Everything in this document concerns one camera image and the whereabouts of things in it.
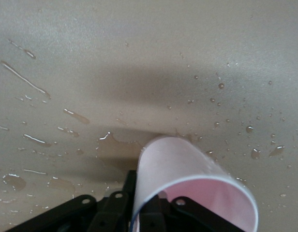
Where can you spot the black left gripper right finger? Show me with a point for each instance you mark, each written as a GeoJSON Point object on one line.
{"type": "Point", "coordinates": [199, 217]}

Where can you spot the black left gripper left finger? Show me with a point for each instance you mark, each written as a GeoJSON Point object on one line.
{"type": "Point", "coordinates": [66, 217]}

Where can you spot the pink plastic cup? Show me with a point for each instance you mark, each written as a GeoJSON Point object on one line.
{"type": "Point", "coordinates": [175, 159]}

